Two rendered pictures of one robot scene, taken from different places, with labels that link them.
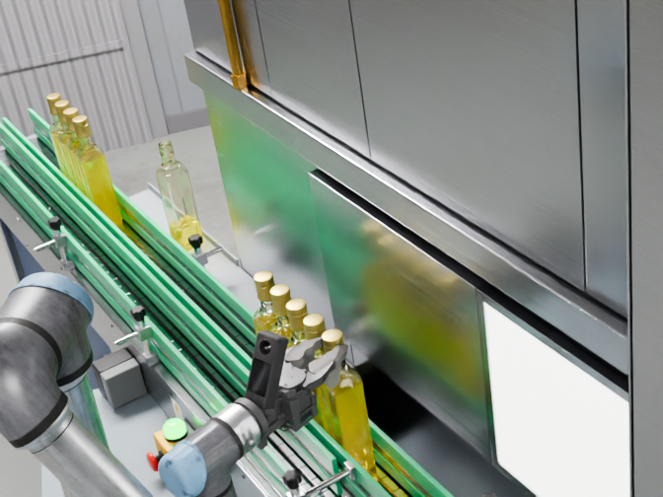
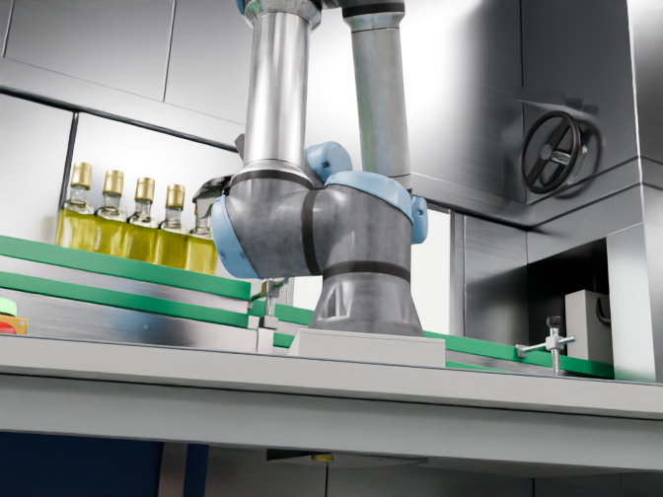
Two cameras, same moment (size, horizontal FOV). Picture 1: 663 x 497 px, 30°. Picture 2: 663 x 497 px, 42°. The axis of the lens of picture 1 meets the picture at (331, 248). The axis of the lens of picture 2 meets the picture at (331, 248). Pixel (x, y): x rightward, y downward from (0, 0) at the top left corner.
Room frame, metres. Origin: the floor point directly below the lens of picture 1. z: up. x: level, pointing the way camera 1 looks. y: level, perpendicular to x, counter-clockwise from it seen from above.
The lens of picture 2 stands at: (1.38, 1.55, 0.55)
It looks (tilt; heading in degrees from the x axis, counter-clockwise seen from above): 19 degrees up; 269
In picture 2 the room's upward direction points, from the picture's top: 3 degrees clockwise
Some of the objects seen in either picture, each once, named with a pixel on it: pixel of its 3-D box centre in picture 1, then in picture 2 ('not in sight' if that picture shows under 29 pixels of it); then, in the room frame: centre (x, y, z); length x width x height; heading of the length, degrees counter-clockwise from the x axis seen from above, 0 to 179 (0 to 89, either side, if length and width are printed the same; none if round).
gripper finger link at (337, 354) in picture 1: (331, 371); not in sight; (1.54, 0.03, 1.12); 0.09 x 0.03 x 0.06; 124
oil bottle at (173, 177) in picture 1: (177, 194); not in sight; (2.41, 0.32, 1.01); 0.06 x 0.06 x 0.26; 35
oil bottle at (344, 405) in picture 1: (346, 418); (196, 282); (1.59, 0.02, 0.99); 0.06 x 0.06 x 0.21; 28
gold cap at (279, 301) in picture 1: (281, 300); (113, 183); (1.74, 0.10, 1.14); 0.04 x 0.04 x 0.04
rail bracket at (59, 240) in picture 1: (51, 248); not in sight; (2.38, 0.62, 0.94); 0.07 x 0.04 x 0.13; 117
